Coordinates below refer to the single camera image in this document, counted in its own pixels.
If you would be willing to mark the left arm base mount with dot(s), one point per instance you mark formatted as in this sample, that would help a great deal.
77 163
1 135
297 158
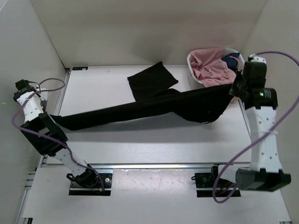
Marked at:
94 188

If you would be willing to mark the navy blue garment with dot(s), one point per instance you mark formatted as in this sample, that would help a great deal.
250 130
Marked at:
232 61

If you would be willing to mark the pink trousers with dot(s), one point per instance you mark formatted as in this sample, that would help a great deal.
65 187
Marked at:
209 68

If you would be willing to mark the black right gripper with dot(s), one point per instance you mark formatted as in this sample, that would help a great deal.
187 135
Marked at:
232 91

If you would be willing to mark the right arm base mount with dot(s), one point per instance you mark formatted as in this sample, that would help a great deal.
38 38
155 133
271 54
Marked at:
204 185

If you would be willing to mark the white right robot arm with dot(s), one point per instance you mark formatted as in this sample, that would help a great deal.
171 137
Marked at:
265 171

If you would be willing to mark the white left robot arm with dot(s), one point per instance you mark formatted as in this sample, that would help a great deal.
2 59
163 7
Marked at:
46 136

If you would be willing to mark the white laundry basket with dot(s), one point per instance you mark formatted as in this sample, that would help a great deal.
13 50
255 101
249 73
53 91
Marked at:
228 53

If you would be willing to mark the black trousers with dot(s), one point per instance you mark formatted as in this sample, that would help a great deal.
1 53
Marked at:
154 95

